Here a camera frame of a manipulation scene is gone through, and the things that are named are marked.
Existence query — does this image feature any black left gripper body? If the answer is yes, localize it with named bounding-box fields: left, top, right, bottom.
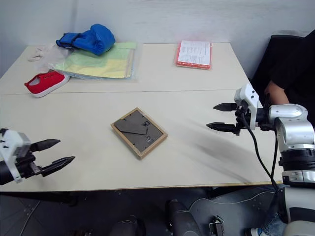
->
left=14, top=148, right=44, bottom=180

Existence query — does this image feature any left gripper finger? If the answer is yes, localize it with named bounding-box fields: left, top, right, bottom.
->
left=40, top=155, right=76, bottom=177
left=30, top=139, right=61, bottom=153

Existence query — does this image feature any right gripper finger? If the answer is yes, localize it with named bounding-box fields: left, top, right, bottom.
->
left=206, top=121, right=237, bottom=135
left=213, top=103, right=238, bottom=113

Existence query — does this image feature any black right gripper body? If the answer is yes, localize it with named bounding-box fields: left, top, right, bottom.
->
left=233, top=101, right=252, bottom=137

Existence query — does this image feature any person in black clothing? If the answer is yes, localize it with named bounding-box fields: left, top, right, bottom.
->
left=248, top=33, right=307, bottom=101

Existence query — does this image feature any red slip-on shoe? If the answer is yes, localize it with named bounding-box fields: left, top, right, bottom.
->
left=24, top=70, right=70, bottom=98

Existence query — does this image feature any red folder with paper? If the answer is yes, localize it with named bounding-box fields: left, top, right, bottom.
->
left=175, top=40, right=213, bottom=70

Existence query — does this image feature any person in black shirt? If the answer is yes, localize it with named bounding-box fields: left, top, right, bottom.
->
left=267, top=29, right=315, bottom=105

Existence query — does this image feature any dark flat rounded board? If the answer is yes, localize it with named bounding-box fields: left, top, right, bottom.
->
left=189, top=188, right=280, bottom=236

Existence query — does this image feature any clear plastic bag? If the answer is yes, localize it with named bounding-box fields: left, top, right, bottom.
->
left=26, top=43, right=71, bottom=73

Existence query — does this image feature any dark rounded low shape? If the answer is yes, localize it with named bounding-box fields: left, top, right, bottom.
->
left=108, top=215, right=146, bottom=236

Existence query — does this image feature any small black clamp device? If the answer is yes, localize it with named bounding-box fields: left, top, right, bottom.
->
left=208, top=215, right=225, bottom=236

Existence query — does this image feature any dark rounded cylinder shape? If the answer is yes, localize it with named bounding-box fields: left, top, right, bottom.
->
left=165, top=199, right=201, bottom=236

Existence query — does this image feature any green yellow packaged cloth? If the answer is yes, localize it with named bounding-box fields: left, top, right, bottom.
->
left=48, top=41, right=139, bottom=83

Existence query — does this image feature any blue jeans leg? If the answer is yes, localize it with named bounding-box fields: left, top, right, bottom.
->
left=245, top=210, right=289, bottom=236

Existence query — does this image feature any blue padded fabric bundle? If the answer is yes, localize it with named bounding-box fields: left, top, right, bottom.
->
left=55, top=23, right=116, bottom=57

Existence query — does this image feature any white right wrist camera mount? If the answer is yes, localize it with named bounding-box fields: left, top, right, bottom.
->
left=233, top=83, right=260, bottom=130

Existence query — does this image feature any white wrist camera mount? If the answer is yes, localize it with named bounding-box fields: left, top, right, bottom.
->
left=233, top=83, right=260, bottom=130
left=0, top=128, right=32, bottom=184

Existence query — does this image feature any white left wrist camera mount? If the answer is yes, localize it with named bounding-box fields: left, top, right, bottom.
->
left=0, top=128, right=32, bottom=184

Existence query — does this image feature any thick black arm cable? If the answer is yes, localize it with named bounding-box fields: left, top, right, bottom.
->
left=240, top=112, right=280, bottom=197

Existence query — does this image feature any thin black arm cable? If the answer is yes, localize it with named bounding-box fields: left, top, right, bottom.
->
left=263, top=93, right=281, bottom=184

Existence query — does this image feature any wooden picture frame face down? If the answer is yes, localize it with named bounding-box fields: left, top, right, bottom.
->
left=110, top=107, right=169, bottom=160

